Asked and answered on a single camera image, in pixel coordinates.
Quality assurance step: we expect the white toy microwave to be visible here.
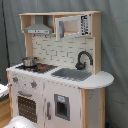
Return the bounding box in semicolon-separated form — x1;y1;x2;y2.
55;14;91;41

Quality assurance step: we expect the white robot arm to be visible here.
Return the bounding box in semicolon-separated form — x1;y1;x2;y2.
0;84;9;98

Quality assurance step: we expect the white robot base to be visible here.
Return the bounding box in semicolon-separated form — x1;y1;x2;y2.
3;116;35;128

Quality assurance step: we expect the wooden toy kitchen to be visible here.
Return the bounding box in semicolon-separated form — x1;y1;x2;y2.
7;11;114;128

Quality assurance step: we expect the black toy faucet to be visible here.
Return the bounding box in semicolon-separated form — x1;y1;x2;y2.
75;51;93;70

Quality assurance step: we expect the grey toy sink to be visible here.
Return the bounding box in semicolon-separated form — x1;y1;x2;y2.
52;68;92;81

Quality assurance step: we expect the black toy stovetop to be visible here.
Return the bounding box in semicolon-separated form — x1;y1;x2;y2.
18;63;55;73

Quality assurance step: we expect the right red stove knob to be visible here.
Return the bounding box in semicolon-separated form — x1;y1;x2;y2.
31;81;37;88

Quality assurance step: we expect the red stove knob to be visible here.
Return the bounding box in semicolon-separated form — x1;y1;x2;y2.
12;77;18;83
31;81;37;88

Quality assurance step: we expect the silver toy pot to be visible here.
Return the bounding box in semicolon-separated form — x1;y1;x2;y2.
22;57;38;67

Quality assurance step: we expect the white cabinet door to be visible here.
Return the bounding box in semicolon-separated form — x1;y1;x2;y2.
45;82;82;128

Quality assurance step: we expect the grey range hood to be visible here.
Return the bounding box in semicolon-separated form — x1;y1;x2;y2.
24;16;53;35

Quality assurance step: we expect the left red stove knob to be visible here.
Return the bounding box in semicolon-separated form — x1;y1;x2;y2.
12;77;18;83

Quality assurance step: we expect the toy oven door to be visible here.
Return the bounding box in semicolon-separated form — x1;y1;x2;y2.
11;86;44;128

